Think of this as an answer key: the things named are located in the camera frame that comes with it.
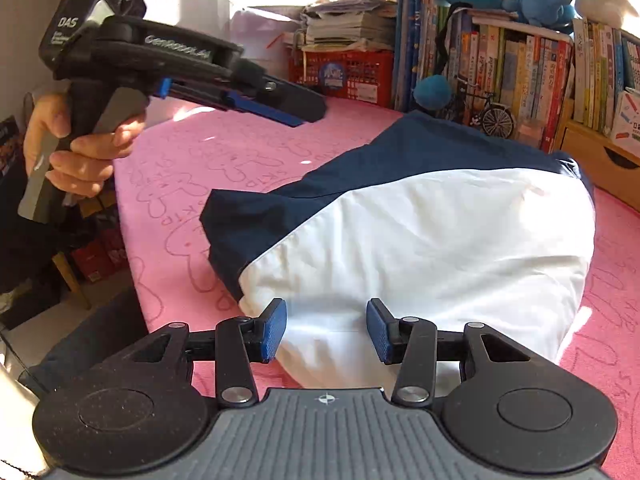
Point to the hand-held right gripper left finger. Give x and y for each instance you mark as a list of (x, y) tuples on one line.
[(274, 330)]

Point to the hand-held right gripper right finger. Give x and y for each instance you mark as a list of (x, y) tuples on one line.
[(379, 332)]

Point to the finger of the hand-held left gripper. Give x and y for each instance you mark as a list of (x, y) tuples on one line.
[(300, 102), (270, 112)]

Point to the white and navy jacket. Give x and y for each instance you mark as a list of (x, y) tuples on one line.
[(400, 240)]

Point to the person's left hand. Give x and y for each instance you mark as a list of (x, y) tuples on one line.
[(85, 165)]

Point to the red plastic crate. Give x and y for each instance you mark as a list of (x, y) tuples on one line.
[(360, 67)]

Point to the white paper bag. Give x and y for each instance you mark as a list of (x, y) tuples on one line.
[(260, 30)]

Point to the stack of papers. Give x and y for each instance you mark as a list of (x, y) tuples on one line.
[(350, 25)]

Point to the pink printed table mat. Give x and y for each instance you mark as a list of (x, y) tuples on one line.
[(175, 170)]

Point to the blue pompom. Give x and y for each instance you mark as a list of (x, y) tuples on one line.
[(432, 92)]

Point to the row of tall blue books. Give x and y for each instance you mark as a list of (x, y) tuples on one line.
[(420, 35)]

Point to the person's dark trouser leg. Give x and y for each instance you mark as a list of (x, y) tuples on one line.
[(100, 330)]

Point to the red printed boxes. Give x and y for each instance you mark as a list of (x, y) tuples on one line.
[(97, 255)]

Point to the miniature bicycle model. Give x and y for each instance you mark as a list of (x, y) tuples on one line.
[(497, 122)]

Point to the wooden chair leg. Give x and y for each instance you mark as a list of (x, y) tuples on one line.
[(70, 280)]

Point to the person's white top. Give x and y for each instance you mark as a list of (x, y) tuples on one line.
[(15, 425)]

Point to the wooden desk shelf with drawers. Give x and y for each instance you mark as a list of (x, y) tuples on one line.
[(595, 160)]

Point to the white printed cardboard box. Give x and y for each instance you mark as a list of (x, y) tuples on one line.
[(627, 117)]

